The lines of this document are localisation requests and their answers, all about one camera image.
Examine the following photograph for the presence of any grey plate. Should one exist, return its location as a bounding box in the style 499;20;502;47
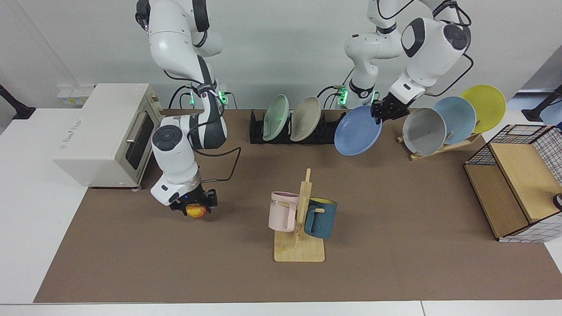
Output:
402;108;447;156

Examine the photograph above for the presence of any wooden plate rack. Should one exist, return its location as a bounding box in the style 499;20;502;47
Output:
397;131;481;162

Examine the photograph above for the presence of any light blue plate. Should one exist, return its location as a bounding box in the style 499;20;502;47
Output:
432;97;477;145

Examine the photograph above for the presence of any beige plate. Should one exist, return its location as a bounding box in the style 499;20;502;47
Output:
290;97;322;142

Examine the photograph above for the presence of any black dish rack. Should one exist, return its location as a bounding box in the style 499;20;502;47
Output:
249;110;348;145

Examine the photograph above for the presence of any yellow plate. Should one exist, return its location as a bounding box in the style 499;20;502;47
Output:
460;85;507;133

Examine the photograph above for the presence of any pale green plate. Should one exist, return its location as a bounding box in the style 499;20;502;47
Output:
263;94;290;142

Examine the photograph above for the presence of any pink mug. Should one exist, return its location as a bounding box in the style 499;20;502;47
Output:
268;191;300;232

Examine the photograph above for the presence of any wooden cup stand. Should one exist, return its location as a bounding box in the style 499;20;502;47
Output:
274;169;325;263

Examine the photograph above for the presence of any dark teal mug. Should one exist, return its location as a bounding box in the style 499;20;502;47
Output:
304;197;338;240

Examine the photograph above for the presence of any pale toaster oven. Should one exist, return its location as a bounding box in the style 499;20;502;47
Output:
52;83;164;190

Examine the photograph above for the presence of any brown table cloth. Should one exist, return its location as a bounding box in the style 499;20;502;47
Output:
34;109;562;303

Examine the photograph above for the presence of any black stand leg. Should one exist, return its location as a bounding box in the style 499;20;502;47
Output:
522;86;562;122
0;85;36;120

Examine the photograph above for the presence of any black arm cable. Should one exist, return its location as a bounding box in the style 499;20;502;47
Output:
193;146;242;183
377;0;475;98

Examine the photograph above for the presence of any wire basket with wooden floor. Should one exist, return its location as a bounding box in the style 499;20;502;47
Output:
464;124;562;243

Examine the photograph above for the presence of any white wall socket box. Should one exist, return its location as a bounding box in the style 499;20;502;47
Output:
57;85;95;107

